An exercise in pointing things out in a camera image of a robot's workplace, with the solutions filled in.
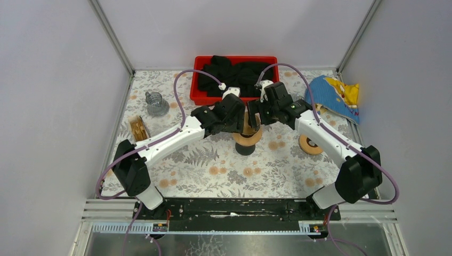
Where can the clear glass carafe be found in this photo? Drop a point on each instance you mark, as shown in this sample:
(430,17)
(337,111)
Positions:
(157,106)

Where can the black cloth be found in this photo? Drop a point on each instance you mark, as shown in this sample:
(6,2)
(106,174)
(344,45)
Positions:
(240,76)

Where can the blue and yellow cloth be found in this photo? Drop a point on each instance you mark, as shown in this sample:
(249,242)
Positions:
(335,96)

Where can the dark red glass carafe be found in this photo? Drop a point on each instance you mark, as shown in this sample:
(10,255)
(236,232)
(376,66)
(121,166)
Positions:
(244,150)

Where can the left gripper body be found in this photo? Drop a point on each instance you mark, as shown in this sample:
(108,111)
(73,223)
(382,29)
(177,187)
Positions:
(235,118)

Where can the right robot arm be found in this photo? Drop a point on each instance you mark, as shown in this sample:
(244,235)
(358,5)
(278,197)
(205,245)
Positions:
(358,166)

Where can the orange coffee filter box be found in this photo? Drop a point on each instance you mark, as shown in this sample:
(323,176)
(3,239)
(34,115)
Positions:
(139,129)

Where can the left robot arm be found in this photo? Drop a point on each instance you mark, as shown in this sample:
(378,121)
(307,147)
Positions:
(134,161)

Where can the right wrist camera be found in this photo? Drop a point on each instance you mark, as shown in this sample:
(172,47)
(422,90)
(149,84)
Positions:
(261,86)

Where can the red plastic bin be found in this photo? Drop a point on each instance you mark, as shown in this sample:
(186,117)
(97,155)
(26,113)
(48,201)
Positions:
(197,95)

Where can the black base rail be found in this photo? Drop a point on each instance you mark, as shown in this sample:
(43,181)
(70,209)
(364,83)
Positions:
(237,215)

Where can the single brown paper filter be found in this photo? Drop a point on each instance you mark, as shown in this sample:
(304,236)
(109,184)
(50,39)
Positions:
(247,130)

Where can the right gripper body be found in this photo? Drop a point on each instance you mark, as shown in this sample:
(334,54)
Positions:
(268,115)

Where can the wooden ring holder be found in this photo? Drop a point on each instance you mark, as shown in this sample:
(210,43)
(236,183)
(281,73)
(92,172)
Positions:
(248,140)
(308,146)

